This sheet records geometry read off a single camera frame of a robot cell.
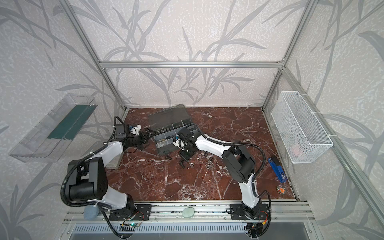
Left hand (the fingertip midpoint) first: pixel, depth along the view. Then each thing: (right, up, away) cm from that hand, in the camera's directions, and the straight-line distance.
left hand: (155, 132), depth 90 cm
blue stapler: (+73, -21, -5) cm, 76 cm away
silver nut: (+32, -21, -1) cm, 38 cm away
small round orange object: (+72, -31, -9) cm, 78 cm away
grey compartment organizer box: (+3, +5, +19) cm, 20 cm away
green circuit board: (-4, -43, -19) cm, 47 cm away
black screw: (+16, -19, -1) cm, 25 cm away
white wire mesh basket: (+71, 0, -28) cm, 76 cm away
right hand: (+17, -12, 0) cm, 21 cm away
